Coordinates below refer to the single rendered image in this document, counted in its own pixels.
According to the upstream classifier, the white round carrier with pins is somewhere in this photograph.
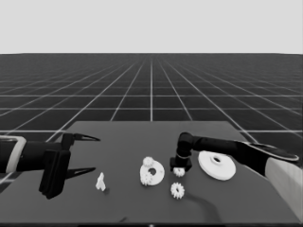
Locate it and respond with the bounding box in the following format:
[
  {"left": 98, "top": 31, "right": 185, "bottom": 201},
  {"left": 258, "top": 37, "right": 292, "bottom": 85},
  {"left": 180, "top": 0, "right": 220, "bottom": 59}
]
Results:
[{"left": 139, "top": 159, "right": 166, "bottom": 186}]

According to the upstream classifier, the medium white toothed gear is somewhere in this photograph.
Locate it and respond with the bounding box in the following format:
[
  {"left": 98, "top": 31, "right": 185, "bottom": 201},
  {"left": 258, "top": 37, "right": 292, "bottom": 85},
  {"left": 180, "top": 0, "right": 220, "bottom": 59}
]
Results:
[{"left": 169, "top": 182, "right": 186, "bottom": 200}]

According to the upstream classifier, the small white T-shaped piece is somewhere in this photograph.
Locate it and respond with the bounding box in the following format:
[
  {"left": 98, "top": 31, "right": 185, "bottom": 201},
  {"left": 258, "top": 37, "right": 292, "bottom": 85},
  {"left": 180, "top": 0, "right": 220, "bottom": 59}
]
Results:
[{"left": 95, "top": 171, "right": 107, "bottom": 192}]

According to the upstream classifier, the large thick white disc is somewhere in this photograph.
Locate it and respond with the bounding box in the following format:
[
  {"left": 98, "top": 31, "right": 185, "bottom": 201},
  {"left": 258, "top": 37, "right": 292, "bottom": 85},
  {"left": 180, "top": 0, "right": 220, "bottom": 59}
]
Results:
[{"left": 198, "top": 150, "right": 237, "bottom": 182}]

